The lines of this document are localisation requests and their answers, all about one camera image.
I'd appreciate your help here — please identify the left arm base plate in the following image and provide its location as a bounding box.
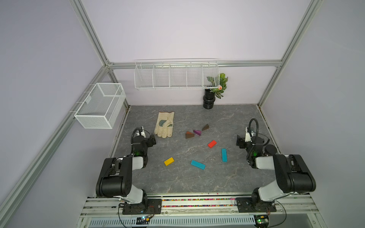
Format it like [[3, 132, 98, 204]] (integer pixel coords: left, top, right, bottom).
[[122, 199, 162, 215]]

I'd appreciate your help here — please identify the green circuit board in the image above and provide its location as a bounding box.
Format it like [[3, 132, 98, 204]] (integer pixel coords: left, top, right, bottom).
[[254, 215, 270, 228]]

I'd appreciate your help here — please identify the yellow rectangular block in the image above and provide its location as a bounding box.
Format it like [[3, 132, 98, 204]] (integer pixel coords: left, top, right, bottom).
[[164, 157, 175, 166]]

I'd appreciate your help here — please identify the reddish brown triangle block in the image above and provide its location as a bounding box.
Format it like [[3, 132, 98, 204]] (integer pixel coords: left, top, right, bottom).
[[185, 131, 195, 139]]

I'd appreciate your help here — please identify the small white wire basket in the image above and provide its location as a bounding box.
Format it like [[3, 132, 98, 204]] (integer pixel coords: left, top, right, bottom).
[[74, 83, 126, 129]]

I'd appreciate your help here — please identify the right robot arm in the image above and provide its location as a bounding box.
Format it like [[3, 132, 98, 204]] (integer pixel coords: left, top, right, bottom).
[[236, 135, 317, 211]]

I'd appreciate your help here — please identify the green artificial plant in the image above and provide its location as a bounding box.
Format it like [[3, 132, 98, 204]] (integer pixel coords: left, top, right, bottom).
[[207, 73, 228, 99]]

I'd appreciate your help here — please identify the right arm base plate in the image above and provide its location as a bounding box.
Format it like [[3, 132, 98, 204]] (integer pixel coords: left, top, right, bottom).
[[235, 197, 277, 213]]

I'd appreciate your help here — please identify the dark brown triangle block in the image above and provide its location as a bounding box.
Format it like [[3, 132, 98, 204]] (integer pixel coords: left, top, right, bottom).
[[202, 124, 210, 131]]

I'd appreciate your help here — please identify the long teal block lying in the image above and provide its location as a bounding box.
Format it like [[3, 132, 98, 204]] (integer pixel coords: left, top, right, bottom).
[[191, 160, 206, 170]]

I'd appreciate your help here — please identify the long white wire shelf basket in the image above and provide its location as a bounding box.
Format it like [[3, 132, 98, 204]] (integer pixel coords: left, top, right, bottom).
[[134, 59, 220, 89]]

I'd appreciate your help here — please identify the small black controller board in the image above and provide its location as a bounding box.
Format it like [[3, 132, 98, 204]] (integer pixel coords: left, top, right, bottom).
[[136, 216, 150, 225]]

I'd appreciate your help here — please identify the purple triangle block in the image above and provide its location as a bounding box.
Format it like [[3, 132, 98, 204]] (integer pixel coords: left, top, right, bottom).
[[193, 130, 202, 136]]

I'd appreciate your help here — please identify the black vase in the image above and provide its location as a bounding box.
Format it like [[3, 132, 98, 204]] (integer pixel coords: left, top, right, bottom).
[[203, 89, 215, 109]]

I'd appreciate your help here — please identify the beige work glove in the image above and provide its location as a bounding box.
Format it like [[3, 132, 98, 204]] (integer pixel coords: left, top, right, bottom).
[[154, 112, 175, 138]]

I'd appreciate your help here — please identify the short teal block upright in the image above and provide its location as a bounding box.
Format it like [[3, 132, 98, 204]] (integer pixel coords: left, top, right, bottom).
[[221, 148, 228, 162]]

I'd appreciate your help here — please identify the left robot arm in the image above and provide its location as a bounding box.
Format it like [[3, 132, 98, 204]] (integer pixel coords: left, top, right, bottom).
[[96, 133, 156, 207]]

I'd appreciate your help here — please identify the red rectangular block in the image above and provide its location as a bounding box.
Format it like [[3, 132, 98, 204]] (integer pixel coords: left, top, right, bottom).
[[208, 140, 217, 148]]

